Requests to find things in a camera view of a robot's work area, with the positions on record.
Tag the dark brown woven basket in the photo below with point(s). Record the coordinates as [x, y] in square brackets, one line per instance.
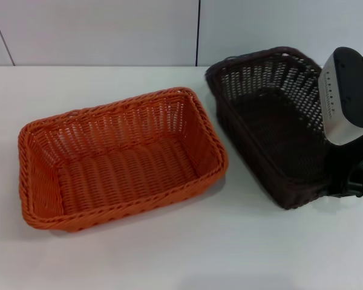
[269, 133]

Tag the orange woven plastic basket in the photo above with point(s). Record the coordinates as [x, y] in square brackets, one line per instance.
[124, 169]

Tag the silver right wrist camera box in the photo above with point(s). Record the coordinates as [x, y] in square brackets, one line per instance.
[345, 96]

